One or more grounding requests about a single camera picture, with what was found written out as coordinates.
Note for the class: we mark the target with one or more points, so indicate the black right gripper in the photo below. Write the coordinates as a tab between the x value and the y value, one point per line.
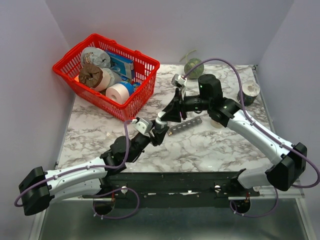
173	109

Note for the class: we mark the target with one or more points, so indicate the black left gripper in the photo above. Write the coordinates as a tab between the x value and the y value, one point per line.
158	137

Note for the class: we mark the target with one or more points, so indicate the grey weekly pill organizer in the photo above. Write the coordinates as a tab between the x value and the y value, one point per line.
183	126

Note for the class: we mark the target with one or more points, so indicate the grey bottle white cap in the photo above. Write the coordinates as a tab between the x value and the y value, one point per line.
160	124

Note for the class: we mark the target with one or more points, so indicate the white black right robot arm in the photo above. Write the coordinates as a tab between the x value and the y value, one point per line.
285	165

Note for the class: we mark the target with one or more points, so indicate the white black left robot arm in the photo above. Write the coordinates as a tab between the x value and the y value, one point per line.
40	188

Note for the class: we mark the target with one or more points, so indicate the cream lotion pump bottle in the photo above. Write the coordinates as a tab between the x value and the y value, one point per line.
215	124

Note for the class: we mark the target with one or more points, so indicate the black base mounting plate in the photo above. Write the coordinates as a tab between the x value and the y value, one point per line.
173	189

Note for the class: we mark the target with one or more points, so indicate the white toilet roll blue wrap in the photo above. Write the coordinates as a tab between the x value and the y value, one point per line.
120	92

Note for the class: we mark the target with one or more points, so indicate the blue white cardboard box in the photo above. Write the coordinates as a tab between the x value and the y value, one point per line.
121	65

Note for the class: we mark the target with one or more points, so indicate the brown wrapped toilet roll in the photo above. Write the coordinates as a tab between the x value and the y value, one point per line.
94	77

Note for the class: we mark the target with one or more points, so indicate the grey wrapped toilet roll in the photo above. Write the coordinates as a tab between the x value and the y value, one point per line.
95	56

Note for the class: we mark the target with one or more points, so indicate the red plastic shopping basket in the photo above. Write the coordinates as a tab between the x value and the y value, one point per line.
145	72

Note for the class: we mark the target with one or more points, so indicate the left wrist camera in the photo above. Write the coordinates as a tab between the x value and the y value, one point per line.
142	125

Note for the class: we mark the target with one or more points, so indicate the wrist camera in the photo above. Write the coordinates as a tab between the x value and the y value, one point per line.
142	125
179	82

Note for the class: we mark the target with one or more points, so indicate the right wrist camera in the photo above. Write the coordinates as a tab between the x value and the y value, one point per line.
179	82

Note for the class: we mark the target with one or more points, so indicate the aluminium rail frame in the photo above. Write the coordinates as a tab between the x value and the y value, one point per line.
271	217

